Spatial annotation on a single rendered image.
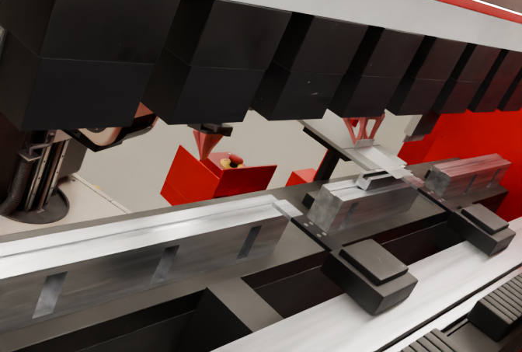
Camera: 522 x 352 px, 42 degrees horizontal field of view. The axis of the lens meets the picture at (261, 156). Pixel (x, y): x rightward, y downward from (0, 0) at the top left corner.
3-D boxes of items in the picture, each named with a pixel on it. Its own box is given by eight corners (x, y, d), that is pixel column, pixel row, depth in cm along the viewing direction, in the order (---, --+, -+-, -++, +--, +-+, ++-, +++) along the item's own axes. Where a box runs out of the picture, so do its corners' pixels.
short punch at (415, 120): (418, 137, 158) (438, 102, 155) (425, 142, 157) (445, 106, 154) (398, 139, 150) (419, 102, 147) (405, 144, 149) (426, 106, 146)
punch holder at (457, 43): (396, 94, 145) (433, 23, 138) (428, 114, 140) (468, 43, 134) (360, 93, 133) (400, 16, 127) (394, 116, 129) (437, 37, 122)
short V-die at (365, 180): (397, 175, 163) (402, 165, 162) (406, 182, 162) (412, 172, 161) (355, 182, 148) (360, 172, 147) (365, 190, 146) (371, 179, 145)
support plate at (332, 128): (326, 112, 178) (328, 109, 178) (405, 166, 165) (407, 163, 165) (286, 113, 164) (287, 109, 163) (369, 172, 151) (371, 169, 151)
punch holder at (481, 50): (434, 95, 160) (470, 31, 154) (464, 113, 156) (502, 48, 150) (406, 94, 148) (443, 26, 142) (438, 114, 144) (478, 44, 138)
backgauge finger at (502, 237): (412, 180, 160) (422, 162, 158) (507, 246, 148) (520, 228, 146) (389, 185, 151) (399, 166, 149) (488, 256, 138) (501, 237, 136)
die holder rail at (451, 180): (481, 176, 226) (496, 152, 222) (496, 186, 223) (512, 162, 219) (415, 193, 187) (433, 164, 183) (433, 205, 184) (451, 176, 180)
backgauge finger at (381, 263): (294, 205, 122) (305, 182, 120) (408, 297, 109) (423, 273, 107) (252, 214, 113) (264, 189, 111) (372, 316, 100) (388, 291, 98)
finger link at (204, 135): (200, 163, 165) (207, 126, 163) (179, 154, 170) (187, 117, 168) (218, 162, 171) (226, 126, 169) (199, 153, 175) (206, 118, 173)
